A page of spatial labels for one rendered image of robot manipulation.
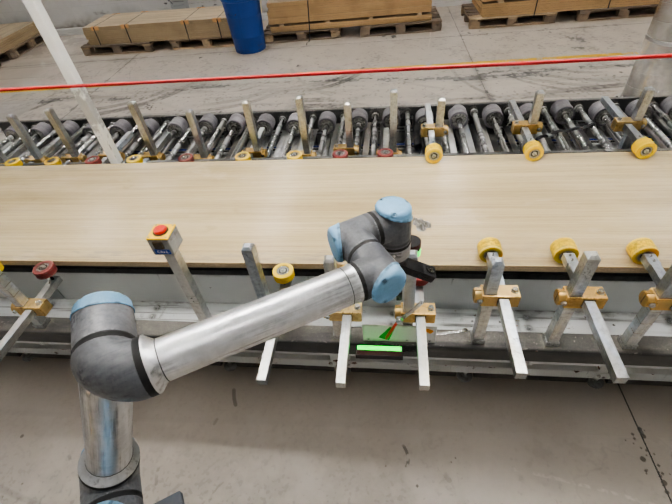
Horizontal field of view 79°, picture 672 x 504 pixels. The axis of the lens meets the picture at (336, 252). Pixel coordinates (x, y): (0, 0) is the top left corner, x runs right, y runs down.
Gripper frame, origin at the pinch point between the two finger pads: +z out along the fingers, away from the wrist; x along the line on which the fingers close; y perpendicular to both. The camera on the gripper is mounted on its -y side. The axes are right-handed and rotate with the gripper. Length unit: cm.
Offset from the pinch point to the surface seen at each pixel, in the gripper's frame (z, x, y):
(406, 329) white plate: 22.9, -5.2, -3.1
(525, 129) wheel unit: 5, -112, -63
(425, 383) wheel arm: 14.8, 19.3, -7.7
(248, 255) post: -12.7, -6.1, 46.3
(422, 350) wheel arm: 14.8, 8.2, -7.4
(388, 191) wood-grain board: 11, -71, 4
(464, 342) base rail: 30.8, -5.8, -24.0
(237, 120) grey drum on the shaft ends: 16, -156, 99
